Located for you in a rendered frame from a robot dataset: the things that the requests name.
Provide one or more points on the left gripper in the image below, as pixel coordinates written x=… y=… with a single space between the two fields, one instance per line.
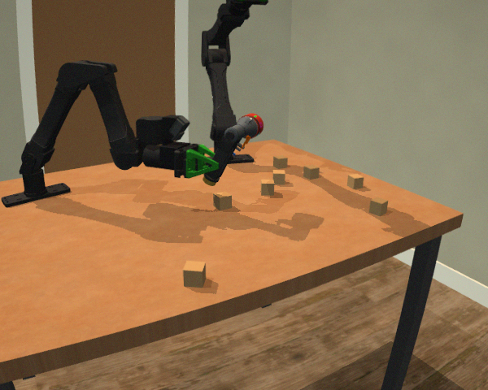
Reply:
x=237 y=3

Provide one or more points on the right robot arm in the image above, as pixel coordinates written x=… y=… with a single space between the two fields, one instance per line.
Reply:
x=126 y=149

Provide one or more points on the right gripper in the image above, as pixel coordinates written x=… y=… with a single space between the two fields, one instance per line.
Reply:
x=187 y=166

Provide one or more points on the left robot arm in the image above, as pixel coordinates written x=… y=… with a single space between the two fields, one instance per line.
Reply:
x=216 y=62

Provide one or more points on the small tan block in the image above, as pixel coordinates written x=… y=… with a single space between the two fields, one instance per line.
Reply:
x=267 y=187
x=222 y=200
x=311 y=172
x=355 y=181
x=194 y=274
x=279 y=177
x=378 y=206
x=280 y=161

